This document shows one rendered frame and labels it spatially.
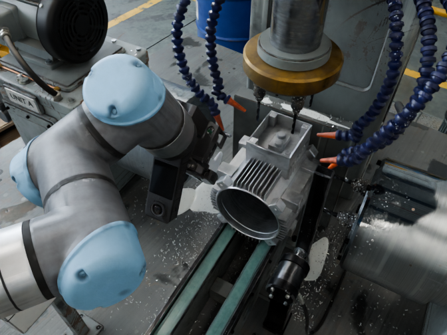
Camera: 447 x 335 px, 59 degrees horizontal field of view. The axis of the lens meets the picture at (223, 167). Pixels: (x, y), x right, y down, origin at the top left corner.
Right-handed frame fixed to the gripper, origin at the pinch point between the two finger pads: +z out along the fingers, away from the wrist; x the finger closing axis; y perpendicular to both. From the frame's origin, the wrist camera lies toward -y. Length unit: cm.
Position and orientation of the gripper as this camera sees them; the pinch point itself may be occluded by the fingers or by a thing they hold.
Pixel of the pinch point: (205, 181)
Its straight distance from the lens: 72.4
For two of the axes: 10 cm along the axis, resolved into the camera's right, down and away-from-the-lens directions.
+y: 4.2, -9.0, 1.4
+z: 2.5, 2.6, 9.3
